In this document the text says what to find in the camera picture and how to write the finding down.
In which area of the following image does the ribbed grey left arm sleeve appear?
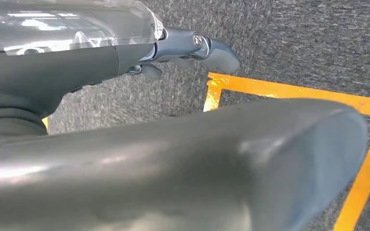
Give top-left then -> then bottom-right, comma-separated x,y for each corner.
0,107 -> 48,155

